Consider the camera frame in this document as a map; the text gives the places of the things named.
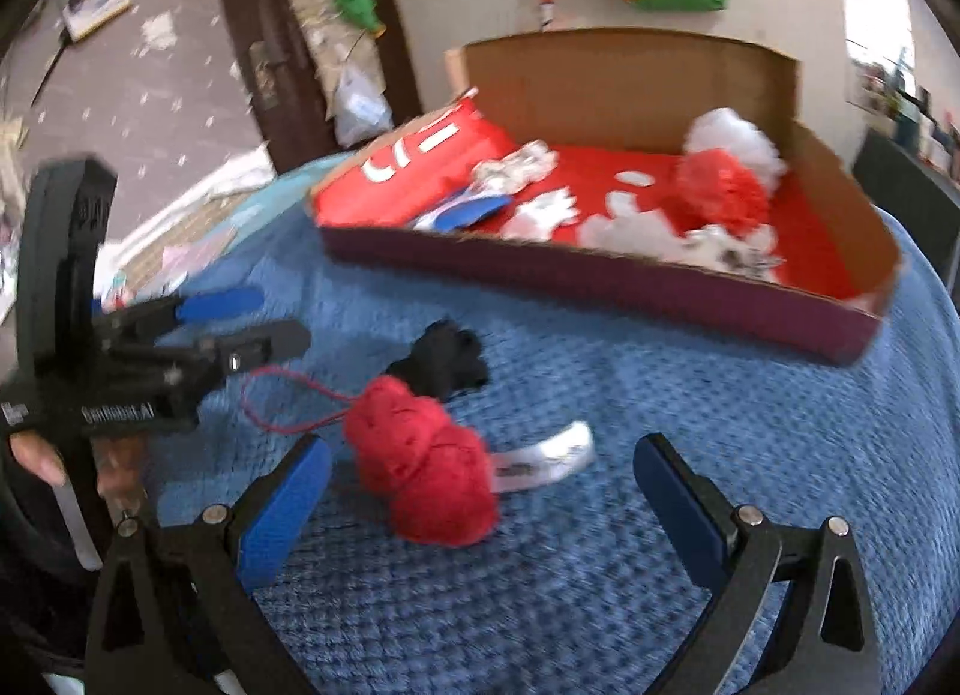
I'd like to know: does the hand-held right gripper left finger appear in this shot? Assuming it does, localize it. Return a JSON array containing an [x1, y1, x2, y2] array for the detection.
[[82, 432, 335, 695]]

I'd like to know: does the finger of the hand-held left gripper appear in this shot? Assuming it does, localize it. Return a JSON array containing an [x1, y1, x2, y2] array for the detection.
[[94, 286, 265, 328], [146, 318, 313, 397]]

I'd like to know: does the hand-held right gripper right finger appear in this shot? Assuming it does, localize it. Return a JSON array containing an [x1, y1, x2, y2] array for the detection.
[[632, 432, 882, 695]]

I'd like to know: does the red knitted heart plush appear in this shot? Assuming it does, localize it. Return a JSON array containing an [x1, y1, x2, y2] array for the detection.
[[240, 369, 597, 546]]

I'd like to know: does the black soft cloth item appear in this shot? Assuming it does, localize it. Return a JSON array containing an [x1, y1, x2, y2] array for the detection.
[[382, 320, 492, 403]]

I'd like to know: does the shallow cardboard box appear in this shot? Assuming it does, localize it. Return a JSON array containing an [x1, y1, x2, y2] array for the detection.
[[309, 27, 905, 366]]

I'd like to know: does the clear packet with blue card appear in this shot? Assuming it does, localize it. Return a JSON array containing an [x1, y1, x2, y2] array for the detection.
[[416, 186, 512, 231]]

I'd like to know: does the white cloth pouch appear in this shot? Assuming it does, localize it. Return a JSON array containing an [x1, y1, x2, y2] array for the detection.
[[501, 191, 580, 243]]

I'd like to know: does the beige lace scrunchie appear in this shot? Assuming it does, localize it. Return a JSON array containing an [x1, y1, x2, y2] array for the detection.
[[471, 140, 560, 195]]

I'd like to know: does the orange pouf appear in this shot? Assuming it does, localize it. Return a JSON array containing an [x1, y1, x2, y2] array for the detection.
[[671, 147, 773, 231]]

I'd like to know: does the white mesh bath pouf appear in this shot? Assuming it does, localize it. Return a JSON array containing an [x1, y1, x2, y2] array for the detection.
[[686, 107, 788, 178]]

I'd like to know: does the person's left hand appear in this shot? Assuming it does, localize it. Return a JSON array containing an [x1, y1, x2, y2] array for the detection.
[[7, 432, 149, 516]]

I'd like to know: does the blue textured blanket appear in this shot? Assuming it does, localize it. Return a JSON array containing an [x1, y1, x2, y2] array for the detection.
[[97, 170, 960, 695]]

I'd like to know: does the white plastic sheet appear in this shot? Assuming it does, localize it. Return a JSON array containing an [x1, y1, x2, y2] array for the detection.
[[142, 143, 275, 231]]

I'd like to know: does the light blue sheet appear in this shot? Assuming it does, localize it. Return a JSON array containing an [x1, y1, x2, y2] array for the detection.
[[225, 162, 361, 246]]

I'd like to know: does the hanging clear plastic bag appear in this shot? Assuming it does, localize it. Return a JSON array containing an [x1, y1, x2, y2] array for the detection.
[[334, 65, 395, 148]]

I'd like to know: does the red printed bag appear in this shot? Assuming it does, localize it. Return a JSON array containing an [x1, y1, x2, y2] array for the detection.
[[313, 98, 860, 298]]

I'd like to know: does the dark wooden door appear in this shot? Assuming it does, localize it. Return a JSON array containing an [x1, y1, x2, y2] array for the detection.
[[206, 0, 425, 175]]

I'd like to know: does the beige hanging fabric organizer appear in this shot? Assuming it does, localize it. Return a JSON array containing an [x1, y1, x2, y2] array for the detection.
[[266, 0, 391, 118]]

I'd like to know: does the green plush toy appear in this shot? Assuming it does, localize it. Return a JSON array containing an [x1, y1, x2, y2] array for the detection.
[[334, 0, 387, 40]]

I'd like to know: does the table with dark cloth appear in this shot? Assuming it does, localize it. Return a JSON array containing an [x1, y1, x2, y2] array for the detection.
[[851, 128, 960, 246]]

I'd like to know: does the metal door handle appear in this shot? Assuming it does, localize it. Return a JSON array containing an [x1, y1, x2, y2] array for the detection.
[[249, 38, 286, 115]]

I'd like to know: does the wall mirror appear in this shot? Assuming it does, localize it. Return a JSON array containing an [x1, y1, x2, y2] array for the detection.
[[841, 0, 917, 122]]

